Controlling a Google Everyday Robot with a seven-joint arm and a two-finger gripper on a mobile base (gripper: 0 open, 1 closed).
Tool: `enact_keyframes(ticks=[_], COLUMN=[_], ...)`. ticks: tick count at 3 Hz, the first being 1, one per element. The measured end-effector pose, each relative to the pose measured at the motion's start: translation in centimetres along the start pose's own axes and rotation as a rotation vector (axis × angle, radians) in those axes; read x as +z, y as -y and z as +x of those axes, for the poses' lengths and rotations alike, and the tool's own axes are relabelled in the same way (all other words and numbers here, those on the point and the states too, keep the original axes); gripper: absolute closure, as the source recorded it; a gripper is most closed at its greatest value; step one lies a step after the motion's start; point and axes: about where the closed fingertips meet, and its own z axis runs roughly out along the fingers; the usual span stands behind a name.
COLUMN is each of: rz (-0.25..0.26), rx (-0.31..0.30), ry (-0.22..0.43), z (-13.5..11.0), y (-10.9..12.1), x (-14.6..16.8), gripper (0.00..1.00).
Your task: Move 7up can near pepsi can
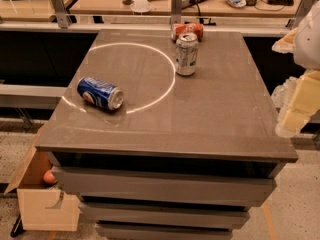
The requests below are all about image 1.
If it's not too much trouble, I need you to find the orange ball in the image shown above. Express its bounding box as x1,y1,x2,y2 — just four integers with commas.
43,170,57,185

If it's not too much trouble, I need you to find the silver 7up can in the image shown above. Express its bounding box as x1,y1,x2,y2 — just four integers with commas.
176,32,199,76

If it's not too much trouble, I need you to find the cardboard box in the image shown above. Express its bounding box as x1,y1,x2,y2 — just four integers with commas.
3,125,81,232

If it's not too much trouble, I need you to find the metal bracket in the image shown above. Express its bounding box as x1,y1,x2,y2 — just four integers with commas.
170,0,182,24
50,0,71,29
286,0,317,29

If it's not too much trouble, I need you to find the grey drawer cabinet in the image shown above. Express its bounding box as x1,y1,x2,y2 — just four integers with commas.
37,30,297,240

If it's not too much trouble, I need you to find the left metal bracket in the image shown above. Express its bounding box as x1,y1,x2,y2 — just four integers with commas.
50,0,71,29

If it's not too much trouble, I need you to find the right metal bracket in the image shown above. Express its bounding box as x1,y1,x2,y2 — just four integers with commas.
286,0,317,29

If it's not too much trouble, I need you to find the middle metal bracket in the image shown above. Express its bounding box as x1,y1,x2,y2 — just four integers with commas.
170,0,182,24

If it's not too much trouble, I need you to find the blue pepsi can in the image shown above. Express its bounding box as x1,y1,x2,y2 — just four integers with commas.
77,77,124,111

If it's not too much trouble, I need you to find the orange soda can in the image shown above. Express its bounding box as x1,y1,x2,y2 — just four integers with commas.
171,22,204,41

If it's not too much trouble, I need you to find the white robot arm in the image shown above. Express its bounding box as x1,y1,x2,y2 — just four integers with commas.
272,1,320,138

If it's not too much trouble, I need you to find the clear plastic cup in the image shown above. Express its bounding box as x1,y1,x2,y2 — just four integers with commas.
130,0,152,13

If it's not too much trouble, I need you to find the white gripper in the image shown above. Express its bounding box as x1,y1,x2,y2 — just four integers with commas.
271,27,320,139

